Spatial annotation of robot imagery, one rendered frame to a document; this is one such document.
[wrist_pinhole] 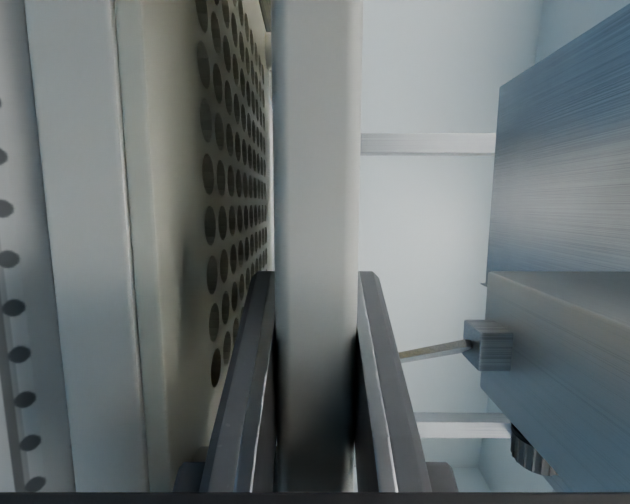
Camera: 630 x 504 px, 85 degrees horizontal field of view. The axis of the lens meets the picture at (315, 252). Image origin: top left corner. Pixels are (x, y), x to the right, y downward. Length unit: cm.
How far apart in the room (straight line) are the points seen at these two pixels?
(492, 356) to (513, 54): 371
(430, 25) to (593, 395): 359
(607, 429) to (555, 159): 44
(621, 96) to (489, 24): 338
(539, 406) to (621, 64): 40
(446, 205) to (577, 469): 342
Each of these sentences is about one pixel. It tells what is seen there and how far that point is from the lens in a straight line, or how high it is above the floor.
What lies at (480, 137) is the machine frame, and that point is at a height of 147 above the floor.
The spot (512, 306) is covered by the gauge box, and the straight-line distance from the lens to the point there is 29.
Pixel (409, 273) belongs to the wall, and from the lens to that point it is 367.
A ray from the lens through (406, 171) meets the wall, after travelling 349.
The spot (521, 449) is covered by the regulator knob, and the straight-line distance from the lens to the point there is 31.
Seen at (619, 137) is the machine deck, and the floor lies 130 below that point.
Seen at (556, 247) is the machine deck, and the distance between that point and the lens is 60.
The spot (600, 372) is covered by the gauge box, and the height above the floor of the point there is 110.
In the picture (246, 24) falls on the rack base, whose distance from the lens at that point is 24.
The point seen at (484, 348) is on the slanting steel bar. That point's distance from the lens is 29.
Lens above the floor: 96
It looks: level
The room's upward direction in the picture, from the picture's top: 90 degrees clockwise
